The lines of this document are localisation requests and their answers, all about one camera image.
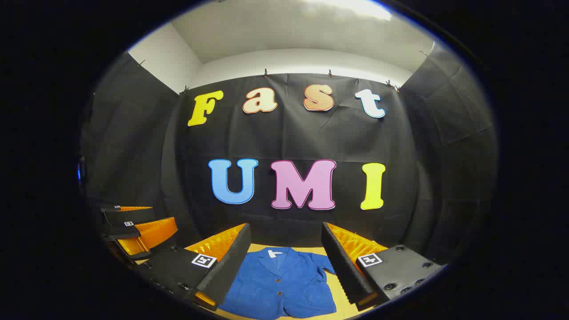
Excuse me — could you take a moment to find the row of black cloth clips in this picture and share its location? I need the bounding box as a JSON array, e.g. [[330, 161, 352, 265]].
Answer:
[[136, 50, 429, 94]]

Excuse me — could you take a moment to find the blue button-up jacket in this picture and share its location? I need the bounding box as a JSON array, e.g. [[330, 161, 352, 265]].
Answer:
[[218, 247, 338, 320]]

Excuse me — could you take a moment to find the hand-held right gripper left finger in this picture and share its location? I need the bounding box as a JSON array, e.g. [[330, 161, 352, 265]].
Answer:
[[136, 223, 252, 312]]

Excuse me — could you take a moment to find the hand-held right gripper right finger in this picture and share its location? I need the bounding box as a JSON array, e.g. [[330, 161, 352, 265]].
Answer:
[[321, 222, 446, 312]]

